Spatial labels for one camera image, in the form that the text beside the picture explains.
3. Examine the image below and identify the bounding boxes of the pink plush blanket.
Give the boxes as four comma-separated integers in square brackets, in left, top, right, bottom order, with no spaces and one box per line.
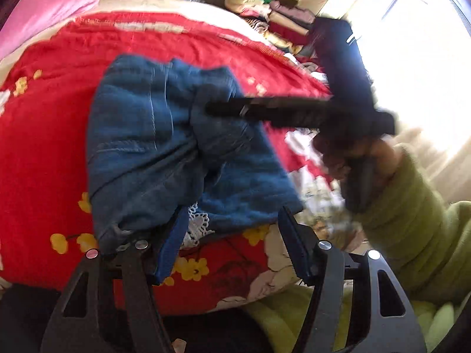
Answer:
[0,0,102,59]

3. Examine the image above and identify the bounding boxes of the green fleece garment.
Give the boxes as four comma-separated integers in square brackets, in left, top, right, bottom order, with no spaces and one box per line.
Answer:
[243,283,464,353]

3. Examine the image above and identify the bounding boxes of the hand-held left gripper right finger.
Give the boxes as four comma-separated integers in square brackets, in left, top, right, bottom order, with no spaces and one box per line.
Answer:
[278,206,427,353]

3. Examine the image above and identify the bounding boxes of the pile of folded clothes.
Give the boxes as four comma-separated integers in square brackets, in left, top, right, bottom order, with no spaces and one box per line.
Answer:
[224,0,328,78]

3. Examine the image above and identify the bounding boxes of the red floral quilt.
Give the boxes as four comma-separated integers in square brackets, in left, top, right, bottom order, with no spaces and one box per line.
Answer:
[0,11,365,315]

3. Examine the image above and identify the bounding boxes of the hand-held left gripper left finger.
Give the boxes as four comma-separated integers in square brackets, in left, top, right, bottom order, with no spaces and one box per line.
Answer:
[40,206,192,353]

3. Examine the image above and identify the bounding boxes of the light curtain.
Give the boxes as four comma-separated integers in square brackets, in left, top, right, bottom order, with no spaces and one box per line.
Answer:
[294,0,471,207]

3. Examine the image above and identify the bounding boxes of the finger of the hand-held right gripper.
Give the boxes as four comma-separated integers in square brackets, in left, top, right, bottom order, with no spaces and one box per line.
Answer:
[205,96,334,129]

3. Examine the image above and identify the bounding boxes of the person's right hand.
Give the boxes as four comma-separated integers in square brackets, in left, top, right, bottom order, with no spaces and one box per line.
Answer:
[314,129,403,192]

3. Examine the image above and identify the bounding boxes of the cream plush blanket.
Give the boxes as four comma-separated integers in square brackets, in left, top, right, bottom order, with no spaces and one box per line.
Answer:
[0,0,266,81]

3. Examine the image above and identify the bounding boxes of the blue pants with lace trim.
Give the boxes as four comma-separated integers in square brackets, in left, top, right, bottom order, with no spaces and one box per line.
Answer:
[86,54,304,258]

